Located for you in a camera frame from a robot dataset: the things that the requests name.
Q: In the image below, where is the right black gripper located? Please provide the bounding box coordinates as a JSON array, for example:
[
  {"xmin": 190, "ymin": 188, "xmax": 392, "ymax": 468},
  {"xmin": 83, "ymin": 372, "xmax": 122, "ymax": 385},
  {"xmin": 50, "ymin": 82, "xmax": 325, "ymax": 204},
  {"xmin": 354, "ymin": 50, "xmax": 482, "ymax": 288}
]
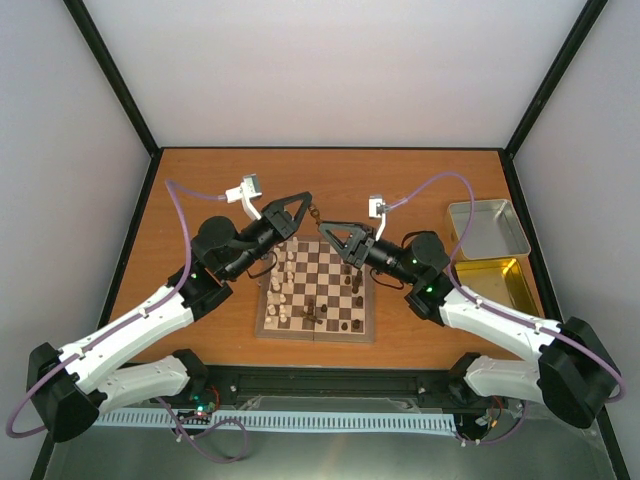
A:
[{"xmin": 317, "ymin": 222, "xmax": 418, "ymax": 286}]

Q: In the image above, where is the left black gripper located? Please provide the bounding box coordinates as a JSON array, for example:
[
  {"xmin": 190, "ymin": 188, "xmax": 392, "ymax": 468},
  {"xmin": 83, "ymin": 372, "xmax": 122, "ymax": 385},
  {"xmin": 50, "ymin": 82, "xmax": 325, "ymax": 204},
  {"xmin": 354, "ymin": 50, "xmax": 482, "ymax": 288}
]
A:
[{"xmin": 226, "ymin": 191, "xmax": 312, "ymax": 280}]

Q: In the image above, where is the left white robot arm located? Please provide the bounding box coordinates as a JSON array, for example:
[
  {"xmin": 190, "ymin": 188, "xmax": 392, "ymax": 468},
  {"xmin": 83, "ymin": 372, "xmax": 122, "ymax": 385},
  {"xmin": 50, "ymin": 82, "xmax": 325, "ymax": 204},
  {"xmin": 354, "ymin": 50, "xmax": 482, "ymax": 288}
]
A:
[{"xmin": 26, "ymin": 191, "xmax": 312, "ymax": 443}]

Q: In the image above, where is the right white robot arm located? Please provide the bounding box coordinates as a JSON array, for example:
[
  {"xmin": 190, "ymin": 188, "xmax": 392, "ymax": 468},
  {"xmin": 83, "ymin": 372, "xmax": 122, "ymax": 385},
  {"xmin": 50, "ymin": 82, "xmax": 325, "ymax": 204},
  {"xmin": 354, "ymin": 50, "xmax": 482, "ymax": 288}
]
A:
[{"xmin": 318, "ymin": 221, "xmax": 623, "ymax": 429}]

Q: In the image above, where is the dark king chess piece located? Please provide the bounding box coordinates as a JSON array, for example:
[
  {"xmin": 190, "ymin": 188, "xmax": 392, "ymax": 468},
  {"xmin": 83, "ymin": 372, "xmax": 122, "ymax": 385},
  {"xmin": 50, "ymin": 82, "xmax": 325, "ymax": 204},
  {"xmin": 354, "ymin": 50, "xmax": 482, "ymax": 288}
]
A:
[{"xmin": 351, "ymin": 270, "xmax": 363, "ymax": 295}]

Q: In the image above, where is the wooden folding chess board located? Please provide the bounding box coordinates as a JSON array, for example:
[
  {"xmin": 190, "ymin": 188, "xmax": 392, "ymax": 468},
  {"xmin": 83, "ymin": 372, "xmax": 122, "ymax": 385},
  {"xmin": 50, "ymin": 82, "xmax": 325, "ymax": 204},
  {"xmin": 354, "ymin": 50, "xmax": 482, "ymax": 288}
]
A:
[{"xmin": 255, "ymin": 236, "xmax": 375, "ymax": 343}]

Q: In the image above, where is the row of white chess pieces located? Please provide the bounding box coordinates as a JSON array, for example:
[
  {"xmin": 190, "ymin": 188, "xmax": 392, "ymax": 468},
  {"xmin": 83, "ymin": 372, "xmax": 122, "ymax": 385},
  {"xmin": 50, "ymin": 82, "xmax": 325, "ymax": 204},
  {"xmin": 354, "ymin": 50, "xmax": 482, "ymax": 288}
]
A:
[{"xmin": 264, "ymin": 236, "xmax": 302, "ymax": 332}]

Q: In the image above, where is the silver tin lid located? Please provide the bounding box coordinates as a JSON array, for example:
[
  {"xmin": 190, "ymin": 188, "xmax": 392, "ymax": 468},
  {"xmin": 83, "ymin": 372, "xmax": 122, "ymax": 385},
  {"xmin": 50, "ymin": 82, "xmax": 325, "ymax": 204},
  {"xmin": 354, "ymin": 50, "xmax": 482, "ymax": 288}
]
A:
[{"xmin": 445, "ymin": 199, "xmax": 531, "ymax": 261}]

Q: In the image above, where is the gold tin box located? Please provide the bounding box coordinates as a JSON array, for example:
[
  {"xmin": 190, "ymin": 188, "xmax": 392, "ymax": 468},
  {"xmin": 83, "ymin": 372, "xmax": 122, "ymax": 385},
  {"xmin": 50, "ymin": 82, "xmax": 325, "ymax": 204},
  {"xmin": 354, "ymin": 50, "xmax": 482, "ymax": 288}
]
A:
[{"xmin": 455, "ymin": 257, "xmax": 540, "ymax": 317}]

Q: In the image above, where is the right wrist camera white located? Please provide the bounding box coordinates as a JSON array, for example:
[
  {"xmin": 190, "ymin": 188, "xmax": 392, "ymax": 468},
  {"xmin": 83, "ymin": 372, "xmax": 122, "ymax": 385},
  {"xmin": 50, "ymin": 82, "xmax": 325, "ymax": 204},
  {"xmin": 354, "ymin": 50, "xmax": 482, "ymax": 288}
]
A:
[{"xmin": 368, "ymin": 195, "xmax": 388, "ymax": 241}]

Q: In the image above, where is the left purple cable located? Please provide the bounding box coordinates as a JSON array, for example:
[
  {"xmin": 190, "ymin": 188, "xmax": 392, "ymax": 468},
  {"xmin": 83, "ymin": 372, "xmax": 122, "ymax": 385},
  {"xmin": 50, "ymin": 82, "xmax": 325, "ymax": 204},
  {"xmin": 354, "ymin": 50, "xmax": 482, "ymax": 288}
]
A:
[{"xmin": 5, "ymin": 179, "xmax": 229, "ymax": 440}]

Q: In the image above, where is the purple cable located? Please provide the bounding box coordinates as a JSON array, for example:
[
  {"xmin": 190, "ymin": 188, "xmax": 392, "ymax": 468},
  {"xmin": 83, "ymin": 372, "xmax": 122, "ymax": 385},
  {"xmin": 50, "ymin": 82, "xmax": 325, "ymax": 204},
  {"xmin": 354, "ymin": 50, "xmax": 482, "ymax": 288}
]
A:
[
  {"xmin": 5, "ymin": 179, "xmax": 229, "ymax": 440},
  {"xmin": 384, "ymin": 171, "xmax": 627, "ymax": 448}
]

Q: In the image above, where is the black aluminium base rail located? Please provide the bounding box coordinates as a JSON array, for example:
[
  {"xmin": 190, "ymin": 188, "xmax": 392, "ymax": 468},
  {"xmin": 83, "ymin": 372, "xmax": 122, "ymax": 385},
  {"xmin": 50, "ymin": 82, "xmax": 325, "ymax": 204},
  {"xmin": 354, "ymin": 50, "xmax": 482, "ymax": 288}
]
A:
[{"xmin": 64, "ymin": 363, "xmax": 599, "ymax": 416}]

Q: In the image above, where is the light blue cable duct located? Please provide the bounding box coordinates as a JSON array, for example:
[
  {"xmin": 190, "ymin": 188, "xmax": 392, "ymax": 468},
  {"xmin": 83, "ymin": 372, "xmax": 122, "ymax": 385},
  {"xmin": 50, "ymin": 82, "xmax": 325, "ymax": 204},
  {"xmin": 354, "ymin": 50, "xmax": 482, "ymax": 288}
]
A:
[{"xmin": 95, "ymin": 408, "xmax": 456, "ymax": 436}]

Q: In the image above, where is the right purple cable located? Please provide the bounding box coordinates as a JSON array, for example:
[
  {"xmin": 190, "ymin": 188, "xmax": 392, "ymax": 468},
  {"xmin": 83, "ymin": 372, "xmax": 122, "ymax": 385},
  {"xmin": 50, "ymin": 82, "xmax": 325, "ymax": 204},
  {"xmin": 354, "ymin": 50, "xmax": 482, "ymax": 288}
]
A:
[{"xmin": 384, "ymin": 171, "xmax": 627, "ymax": 448}]

